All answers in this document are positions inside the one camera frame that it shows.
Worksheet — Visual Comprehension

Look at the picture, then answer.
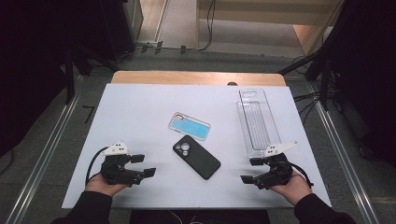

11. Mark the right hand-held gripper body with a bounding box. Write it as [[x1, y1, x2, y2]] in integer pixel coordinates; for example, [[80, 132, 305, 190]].
[[252, 141, 299, 190]]

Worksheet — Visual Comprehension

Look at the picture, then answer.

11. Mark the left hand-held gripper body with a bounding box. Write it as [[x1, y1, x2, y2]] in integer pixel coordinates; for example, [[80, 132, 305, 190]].
[[100, 141, 147, 187]]

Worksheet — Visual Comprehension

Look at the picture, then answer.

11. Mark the clear plastic rack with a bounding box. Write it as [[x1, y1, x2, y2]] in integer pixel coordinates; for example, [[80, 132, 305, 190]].
[[235, 88, 283, 160]]

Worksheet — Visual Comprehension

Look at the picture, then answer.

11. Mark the black phone case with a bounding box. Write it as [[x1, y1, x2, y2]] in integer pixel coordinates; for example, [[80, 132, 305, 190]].
[[172, 134, 222, 181]]

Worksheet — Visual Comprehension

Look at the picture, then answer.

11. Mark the iridescent clear phone case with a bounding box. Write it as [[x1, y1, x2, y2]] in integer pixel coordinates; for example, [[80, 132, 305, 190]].
[[168, 111, 212, 142]]

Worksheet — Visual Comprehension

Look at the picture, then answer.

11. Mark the person's right hand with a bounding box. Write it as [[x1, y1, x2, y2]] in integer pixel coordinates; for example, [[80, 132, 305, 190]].
[[269, 170, 314, 207]]

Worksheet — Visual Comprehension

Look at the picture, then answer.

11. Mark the person's left hand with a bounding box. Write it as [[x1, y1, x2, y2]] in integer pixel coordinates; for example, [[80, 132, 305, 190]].
[[84, 172, 129, 198]]

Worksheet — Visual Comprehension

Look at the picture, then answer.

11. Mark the person's dark lap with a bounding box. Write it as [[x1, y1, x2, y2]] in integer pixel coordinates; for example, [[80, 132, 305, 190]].
[[128, 209, 272, 224]]

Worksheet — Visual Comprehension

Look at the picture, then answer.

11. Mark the white table board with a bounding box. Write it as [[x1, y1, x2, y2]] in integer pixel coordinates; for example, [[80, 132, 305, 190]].
[[61, 82, 332, 210]]

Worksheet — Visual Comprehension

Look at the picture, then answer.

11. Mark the wooden table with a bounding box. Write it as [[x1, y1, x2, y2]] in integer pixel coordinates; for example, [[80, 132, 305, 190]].
[[110, 70, 287, 88]]

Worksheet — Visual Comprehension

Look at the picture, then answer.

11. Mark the black metal stand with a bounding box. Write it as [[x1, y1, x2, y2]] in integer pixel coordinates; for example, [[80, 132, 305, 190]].
[[278, 0, 345, 112], [63, 40, 121, 105]]

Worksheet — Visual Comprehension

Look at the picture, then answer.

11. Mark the dark cabinet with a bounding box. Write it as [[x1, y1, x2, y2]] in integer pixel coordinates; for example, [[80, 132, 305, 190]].
[[98, 0, 145, 62]]

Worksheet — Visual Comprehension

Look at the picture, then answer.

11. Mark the black curtain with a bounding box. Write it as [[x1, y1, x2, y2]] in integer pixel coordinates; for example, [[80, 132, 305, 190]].
[[326, 0, 396, 169], [0, 0, 74, 158]]

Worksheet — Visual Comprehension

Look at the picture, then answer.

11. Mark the light wooden furniture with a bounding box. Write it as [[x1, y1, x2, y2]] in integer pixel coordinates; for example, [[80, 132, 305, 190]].
[[195, 0, 344, 56]]

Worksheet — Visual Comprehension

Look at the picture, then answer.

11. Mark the right hand-held gripper cable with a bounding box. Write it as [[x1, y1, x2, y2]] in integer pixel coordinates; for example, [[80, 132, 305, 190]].
[[290, 162, 315, 189]]

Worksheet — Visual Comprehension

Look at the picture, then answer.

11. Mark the hand-held gripper cable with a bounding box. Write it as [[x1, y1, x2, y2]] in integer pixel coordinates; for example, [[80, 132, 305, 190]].
[[290, 162, 315, 189], [84, 147, 109, 187]]

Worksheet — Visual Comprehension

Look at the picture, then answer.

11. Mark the left hand-held gripper cable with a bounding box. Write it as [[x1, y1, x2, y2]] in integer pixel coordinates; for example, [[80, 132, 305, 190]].
[[84, 147, 109, 187]]

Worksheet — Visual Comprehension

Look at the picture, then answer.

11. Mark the thin white cable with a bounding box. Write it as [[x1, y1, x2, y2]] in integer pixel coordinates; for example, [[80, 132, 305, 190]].
[[167, 210, 202, 224]]

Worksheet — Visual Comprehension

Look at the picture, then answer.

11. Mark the metal floor rail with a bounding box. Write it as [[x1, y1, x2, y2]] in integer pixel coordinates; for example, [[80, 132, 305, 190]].
[[305, 81, 381, 224], [4, 92, 82, 224]]

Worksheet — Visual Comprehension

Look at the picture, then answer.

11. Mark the bundle of black floor cables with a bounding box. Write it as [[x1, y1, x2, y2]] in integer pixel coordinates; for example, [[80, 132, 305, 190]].
[[293, 89, 344, 126]]

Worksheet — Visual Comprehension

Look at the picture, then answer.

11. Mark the curved black floor cable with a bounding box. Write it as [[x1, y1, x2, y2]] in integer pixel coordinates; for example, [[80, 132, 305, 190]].
[[0, 148, 15, 175]]

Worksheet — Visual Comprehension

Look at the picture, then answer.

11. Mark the long black floor cable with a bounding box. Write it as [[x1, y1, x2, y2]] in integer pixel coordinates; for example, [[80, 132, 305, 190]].
[[135, 0, 218, 53]]

